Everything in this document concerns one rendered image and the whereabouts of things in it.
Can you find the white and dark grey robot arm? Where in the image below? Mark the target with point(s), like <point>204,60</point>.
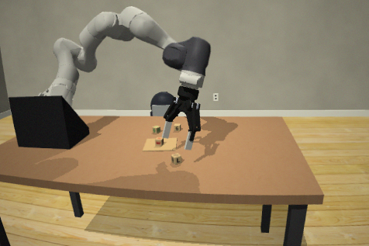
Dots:
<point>191,57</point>

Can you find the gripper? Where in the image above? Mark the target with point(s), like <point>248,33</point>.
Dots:
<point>190,108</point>

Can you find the tan square mat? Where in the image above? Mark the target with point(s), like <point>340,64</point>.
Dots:
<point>169,145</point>

